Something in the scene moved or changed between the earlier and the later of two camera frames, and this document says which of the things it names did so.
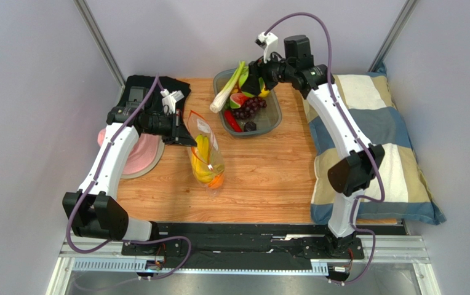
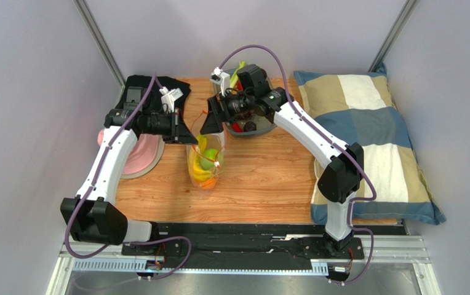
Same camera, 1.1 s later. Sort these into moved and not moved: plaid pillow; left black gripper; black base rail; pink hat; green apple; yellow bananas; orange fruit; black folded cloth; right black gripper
Moved: green apple; right black gripper; orange fruit
Not moved: pink hat; black folded cloth; black base rail; left black gripper; plaid pillow; yellow bananas
